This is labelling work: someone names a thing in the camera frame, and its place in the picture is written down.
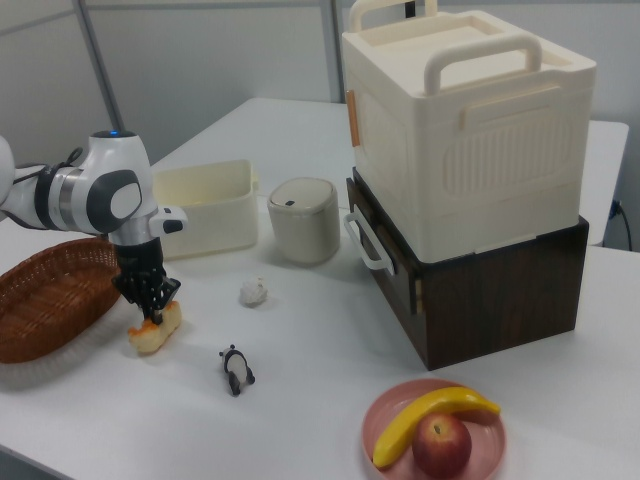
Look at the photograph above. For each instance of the brown wicker basket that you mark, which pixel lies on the brown wicker basket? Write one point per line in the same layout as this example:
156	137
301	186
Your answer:
50	305

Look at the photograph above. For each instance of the yellow banana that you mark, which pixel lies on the yellow banana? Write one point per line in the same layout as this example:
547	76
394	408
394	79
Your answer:
425	410

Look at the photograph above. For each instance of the pink plate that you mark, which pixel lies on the pink plate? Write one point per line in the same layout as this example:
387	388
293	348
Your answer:
487	445

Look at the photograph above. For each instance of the grey partition frame post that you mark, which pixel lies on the grey partition frame post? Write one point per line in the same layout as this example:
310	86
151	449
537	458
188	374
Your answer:
336	50
102	65

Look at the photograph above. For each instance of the red apple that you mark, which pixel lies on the red apple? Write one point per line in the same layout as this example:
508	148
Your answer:
442	445

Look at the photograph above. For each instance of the black pole behind box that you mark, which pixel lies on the black pole behind box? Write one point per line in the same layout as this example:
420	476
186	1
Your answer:
410	7

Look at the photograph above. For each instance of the dark wood drawer box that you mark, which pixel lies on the dark wood drawer box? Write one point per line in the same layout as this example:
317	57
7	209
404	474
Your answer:
500	305

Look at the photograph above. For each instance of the cream open plastic bin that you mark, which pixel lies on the cream open plastic bin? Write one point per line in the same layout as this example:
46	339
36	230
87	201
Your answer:
215	225

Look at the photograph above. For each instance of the crumpled white paper ball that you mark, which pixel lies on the crumpled white paper ball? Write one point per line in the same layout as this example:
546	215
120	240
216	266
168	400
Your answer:
254	291

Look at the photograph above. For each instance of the bread roll with orange topping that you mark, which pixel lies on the bread roll with orange topping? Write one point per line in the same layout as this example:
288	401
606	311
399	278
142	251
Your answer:
159	336

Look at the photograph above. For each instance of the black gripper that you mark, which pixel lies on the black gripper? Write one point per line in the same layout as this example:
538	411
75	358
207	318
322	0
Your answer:
140	257

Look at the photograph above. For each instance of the small cream lidded trash can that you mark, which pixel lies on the small cream lidded trash can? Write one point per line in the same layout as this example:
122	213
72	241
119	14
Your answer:
302	225

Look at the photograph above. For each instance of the small panda toy figure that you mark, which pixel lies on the small panda toy figure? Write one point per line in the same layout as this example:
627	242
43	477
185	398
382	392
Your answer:
235	369

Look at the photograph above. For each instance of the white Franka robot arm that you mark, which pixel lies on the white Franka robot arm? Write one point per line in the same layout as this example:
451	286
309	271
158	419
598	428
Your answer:
105	195

